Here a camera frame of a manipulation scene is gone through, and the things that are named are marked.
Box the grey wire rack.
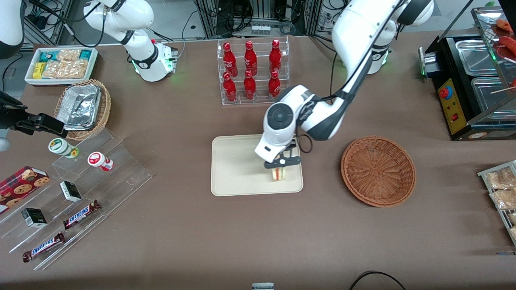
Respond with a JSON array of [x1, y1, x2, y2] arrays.
[[477, 160, 516, 247]]

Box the clear acrylic stepped display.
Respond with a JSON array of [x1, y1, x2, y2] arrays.
[[0, 128, 153, 271]]

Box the snickers chocolate bar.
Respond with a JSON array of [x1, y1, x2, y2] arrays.
[[63, 200, 102, 230], [22, 232, 65, 263]]

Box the black cable loop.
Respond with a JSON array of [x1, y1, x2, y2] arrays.
[[348, 271, 408, 290]]

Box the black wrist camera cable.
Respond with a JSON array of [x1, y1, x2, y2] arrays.
[[296, 134, 314, 154]]

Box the black hot food display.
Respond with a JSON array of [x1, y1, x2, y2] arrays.
[[418, 6, 516, 141]]

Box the stacked aluminium foil trays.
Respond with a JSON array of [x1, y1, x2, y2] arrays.
[[56, 84, 102, 132]]

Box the red cola bottle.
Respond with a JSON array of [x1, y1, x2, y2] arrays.
[[223, 42, 239, 78], [268, 70, 281, 102], [243, 70, 257, 101], [223, 72, 237, 103], [244, 41, 258, 77], [269, 39, 283, 74]]

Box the clear acrylic bottle rack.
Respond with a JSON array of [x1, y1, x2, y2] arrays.
[[217, 36, 290, 106]]

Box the triangular sandwich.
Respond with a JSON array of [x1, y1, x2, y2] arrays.
[[271, 166, 290, 182]]

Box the oval wicker basket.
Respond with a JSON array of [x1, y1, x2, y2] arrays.
[[54, 79, 112, 141]]

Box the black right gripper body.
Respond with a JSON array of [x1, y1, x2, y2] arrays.
[[0, 91, 29, 130]]

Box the beige plastic tray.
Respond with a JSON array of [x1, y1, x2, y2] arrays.
[[211, 134, 304, 197]]

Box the small black carton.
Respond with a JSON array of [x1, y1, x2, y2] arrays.
[[59, 181, 83, 203], [21, 207, 48, 228]]

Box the small clear cracker bag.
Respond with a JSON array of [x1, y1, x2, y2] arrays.
[[56, 49, 82, 62]]

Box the green lid yogurt cup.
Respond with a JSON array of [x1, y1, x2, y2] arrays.
[[48, 138, 79, 159]]

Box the red cookie box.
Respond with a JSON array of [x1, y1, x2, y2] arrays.
[[0, 166, 51, 215]]

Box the large clear cracker bag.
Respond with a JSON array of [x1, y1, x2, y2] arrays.
[[42, 60, 88, 80]]

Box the white rectangular snack bin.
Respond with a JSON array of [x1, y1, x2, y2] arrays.
[[25, 47, 99, 87]]

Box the aluminium frame with cables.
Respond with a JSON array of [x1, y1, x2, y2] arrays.
[[194, 0, 347, 39], [23, 0, 87, 48]]

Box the round brown wicker basket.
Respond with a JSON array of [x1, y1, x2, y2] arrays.
[[341, 136, 416, 208]]

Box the steel food pan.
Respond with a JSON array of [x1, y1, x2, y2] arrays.
[[455, 39, 498, 76], [470, 76, 516, 122]]

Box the red lid yogurt cup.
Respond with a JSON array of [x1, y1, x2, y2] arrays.
[[87, 151, 114, 172]]

